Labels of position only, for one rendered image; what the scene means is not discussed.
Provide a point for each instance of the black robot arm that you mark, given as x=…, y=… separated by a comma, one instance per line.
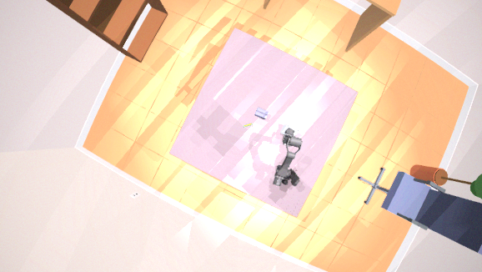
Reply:
x=282, y=170

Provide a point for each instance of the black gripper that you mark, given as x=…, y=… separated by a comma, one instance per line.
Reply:
x=293, y=176

